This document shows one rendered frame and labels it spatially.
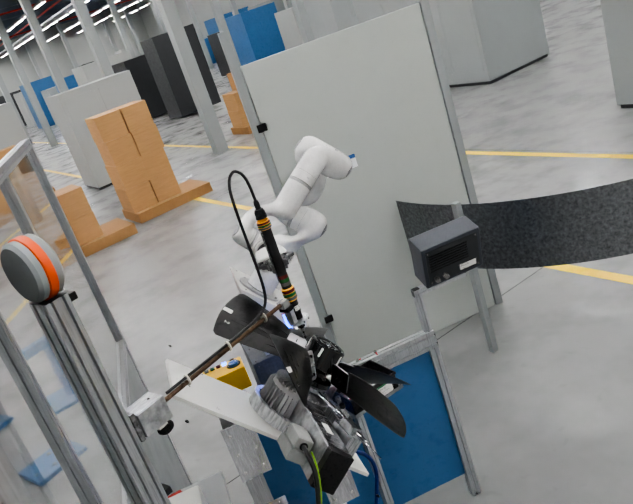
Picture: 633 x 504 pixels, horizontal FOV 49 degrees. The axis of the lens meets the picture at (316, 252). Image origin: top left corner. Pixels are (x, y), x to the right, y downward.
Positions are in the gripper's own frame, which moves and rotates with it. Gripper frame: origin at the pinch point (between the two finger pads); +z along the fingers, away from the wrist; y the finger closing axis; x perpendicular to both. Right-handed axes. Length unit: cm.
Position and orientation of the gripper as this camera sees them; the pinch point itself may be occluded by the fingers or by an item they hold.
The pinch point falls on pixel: (278, 265)
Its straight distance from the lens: 221.0
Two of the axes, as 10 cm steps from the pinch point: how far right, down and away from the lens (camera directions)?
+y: -9.1, 3.8, -1.7
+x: -3.1, -8.9, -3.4
